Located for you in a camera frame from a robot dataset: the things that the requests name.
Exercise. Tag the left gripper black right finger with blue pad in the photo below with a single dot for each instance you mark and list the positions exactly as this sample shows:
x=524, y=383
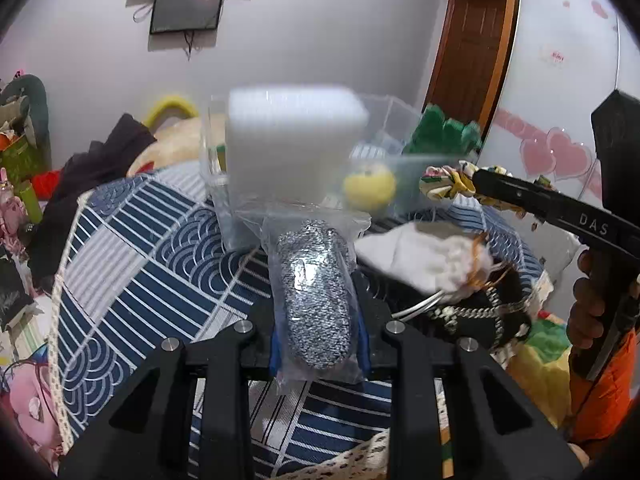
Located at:
x=455, y=395

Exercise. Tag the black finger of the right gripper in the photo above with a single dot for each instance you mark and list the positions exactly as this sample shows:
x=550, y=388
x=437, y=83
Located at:
x=530, y=197

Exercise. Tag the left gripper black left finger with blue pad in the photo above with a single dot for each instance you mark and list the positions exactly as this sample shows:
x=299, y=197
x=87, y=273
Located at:
x=143, y=432

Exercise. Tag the floral scrunchie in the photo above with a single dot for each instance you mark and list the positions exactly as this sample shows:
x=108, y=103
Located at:
x=448, y=182

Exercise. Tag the green cloth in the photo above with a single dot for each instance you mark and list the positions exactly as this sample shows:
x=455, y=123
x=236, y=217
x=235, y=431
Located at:
x=437, y=134

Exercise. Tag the steel wool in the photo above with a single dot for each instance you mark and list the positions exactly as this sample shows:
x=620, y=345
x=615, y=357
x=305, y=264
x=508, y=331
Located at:
x=311, y=258

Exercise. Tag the yellow round sponge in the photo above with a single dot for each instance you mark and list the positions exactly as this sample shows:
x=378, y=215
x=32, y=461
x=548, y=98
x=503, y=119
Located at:
x=370, y=188

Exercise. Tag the white foam sponge block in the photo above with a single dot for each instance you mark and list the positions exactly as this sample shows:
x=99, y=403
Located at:
x=290, y=142

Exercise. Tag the person's right hand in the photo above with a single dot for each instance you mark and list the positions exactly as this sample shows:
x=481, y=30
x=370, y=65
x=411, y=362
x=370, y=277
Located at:
x=584, y=325

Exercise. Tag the white wardrobe with hearts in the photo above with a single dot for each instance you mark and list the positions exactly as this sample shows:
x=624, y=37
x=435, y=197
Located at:
x=567, y=57

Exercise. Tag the pink plush toy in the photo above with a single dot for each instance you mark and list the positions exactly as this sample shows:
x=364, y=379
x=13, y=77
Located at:
x=32, y=406

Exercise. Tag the brown wooden door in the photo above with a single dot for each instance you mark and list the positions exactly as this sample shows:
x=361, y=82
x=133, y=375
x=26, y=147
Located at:
x=471, y=56

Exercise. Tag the blue white patterned tablecloth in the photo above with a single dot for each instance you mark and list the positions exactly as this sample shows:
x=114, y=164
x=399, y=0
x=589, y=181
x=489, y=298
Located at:
x=145, y=261

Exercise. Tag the clear plastic storage bin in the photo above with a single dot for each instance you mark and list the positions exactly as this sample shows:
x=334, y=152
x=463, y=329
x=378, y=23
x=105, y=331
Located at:
x=391, y=123

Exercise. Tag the black packet on floor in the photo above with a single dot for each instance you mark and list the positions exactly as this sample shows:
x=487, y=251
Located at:
x=13, y=296

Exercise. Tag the pink bunny toy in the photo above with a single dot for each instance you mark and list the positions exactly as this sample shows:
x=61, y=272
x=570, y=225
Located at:
x=13, y=215

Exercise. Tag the green bottle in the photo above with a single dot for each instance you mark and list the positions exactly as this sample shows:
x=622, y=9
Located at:
x=29, y=198

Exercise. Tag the black clothing pile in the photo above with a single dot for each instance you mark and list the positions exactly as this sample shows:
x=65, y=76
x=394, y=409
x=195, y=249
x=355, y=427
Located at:
x=103, y=162

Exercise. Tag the beige plush pillow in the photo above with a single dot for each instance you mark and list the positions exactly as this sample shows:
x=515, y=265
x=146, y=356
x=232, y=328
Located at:
x=178, y=143

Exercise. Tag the green cardboard box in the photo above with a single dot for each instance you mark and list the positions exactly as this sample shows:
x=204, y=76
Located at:
x=22, y=161

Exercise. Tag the yellow foam hoop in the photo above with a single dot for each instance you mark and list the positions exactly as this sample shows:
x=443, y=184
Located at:
x=173, y=104

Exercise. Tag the grey green chair back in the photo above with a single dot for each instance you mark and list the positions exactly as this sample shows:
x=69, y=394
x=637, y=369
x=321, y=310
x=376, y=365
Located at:
x=30, y=91

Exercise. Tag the white drawstring pouch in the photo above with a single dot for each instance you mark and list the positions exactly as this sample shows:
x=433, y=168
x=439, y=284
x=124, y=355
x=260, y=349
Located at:
x=429, y=257

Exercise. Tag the small wall monitor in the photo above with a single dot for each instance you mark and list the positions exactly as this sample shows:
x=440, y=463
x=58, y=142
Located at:
x=170, y=16

